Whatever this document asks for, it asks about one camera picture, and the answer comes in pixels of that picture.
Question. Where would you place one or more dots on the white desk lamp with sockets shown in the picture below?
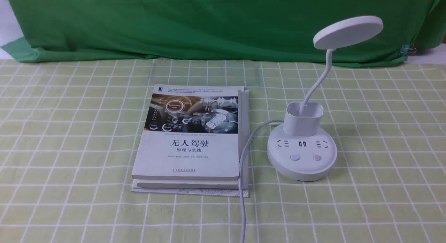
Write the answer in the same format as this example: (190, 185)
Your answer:
(299, 148)

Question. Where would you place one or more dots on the top book with car cover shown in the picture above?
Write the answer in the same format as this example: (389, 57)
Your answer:
(191, 133)

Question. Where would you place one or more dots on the bottom white book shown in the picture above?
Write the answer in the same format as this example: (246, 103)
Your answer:
(245, 133)

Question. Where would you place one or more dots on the green backdrop cloth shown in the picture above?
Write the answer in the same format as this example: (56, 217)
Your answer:
(259, 30)

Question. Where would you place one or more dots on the green checkered tablecloth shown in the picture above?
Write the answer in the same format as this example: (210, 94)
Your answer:
(70, 132)

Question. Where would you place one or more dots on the binder clip on backdrop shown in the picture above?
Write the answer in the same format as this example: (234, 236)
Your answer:
(407, 50)

